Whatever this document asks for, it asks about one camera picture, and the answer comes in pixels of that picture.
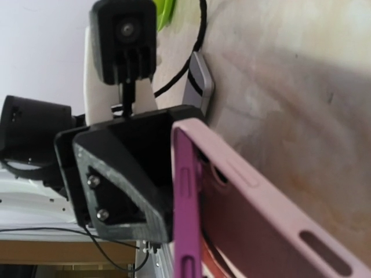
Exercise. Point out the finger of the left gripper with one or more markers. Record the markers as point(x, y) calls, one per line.
point(127, 181)

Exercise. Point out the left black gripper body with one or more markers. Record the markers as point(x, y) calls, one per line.
point(66, 156)

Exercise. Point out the face-up phone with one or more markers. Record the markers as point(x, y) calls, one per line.
point(199, 86)

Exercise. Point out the purple phone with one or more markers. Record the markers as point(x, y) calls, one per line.
point(186, 223)

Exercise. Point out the pink phone case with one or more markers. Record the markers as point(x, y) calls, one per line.
point(249, 228)

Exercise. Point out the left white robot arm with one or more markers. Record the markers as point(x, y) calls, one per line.
point(28, 132)

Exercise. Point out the green plate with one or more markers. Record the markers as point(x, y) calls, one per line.
point(164, 12)

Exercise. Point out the front aluminium rail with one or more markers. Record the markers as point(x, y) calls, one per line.
point(159, 264)

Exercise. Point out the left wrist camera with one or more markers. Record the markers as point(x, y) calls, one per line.
point(120, 59)

